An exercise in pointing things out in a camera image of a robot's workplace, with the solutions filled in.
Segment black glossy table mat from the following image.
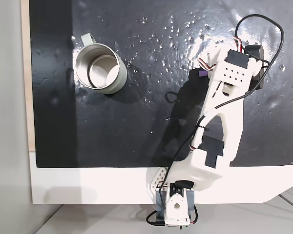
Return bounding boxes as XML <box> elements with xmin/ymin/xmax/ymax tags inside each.
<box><xmin>28</xmin><ymin>0</ymin><xmax>293</xmax><ymax>169</ymax></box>

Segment red white servo wires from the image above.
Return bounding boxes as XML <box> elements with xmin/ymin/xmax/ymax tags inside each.
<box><xmin>196</xmin><ymin>36</ymin><xmax>243</xmax><ymax>72</ymax></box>

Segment black camera box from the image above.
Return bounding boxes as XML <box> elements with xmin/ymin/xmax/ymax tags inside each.
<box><xmin>243</xmin><ymin>43</ymin><xmax>265</xmax><ymax>92</ymax></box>

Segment black camera cable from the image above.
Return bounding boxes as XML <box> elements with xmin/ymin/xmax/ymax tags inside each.
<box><xmin>146</xmin><ymin>14</ymin><xmax>285</xmax><ymax>226</ymax></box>

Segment metal cup with handle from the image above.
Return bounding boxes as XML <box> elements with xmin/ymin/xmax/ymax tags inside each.
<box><xmin>74</xmin><ymin>33</ymin><xmax>128</xmax><ymax>95</ymax></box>

